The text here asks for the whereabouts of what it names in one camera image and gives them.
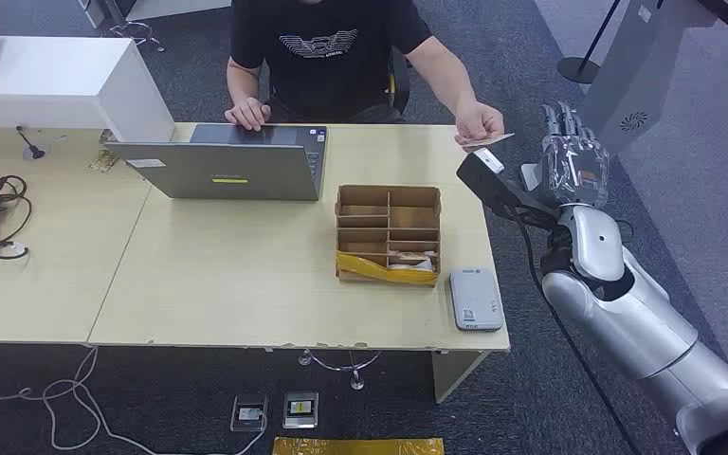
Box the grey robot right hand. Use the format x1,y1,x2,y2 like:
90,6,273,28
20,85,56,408
537,101,611,209

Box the silver kiosk stand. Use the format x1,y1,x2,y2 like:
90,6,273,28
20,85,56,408
519,0,728,192

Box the grey card reader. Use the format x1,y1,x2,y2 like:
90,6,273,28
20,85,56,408
448,267,505,333

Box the white cabinet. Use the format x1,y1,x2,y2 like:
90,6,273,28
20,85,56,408
0,35,177,144

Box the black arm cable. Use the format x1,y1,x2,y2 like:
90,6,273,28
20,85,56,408
509,209,645,455

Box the ID card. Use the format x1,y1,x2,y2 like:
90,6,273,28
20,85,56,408
461,133,516,150

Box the floor socket with yellow label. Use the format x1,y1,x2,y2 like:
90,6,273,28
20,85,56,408
282,391,320,430

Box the black wrist camera with white box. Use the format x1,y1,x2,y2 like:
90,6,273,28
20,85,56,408
456,148,563,230

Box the person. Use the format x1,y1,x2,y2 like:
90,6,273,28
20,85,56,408
224,0,506,150

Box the desk leg panel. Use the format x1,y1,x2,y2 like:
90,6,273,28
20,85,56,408
431,350,489,405

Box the small black desk microphone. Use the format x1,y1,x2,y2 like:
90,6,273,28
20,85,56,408
15,125,46,161

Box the clear wire under desk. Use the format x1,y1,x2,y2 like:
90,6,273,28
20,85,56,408
298,348,383,391

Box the yellow foil package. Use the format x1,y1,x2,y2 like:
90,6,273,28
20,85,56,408
272,436,446,455

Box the floor socket with white plug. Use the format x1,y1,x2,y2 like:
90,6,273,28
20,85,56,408
229,393,269,433

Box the pale room key cards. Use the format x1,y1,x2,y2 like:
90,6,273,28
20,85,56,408
389,250,438,272

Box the white furniture base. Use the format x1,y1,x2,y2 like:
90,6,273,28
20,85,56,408
77,0,233,29

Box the person's left hand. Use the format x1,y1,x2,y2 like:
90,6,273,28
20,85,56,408
453,100,506,149

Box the white floor cable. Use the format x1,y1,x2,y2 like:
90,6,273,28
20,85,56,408
0,345,268,455

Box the cardboard divider box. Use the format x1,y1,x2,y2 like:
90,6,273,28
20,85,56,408
334,183,443,288

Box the grey laptop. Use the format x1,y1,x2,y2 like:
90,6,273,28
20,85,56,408
104,122,329,202

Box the person's right hand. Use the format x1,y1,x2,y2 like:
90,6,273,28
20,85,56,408
224,97,272,133

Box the thin wire on carpet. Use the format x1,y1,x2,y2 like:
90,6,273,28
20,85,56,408
107,20,167,53

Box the black stanchion post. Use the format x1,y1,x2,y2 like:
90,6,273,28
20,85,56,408
556,0,623,85

